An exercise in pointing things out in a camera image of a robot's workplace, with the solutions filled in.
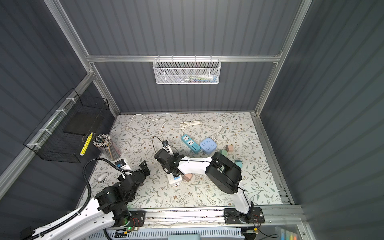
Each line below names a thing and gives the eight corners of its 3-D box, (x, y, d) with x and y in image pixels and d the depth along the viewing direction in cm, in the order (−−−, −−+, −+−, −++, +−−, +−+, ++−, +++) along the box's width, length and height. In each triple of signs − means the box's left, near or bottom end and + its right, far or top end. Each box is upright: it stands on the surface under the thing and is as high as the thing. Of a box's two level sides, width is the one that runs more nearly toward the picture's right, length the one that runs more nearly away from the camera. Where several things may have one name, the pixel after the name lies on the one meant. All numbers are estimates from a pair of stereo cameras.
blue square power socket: (197, 146, 102) (197, 144, 100) (207, 137, 107) (207, 135, 105) (208, 156, 98) (209, 154, 96) (218, 146, 102) (219, 144, 100)
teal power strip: (180, 139, 107) (180, 137, 104) (185, 135, 109) (185, 133, 106) (197, 154, 99) (197, 151, 97) (201, 150, 101) (202, 147, 99)
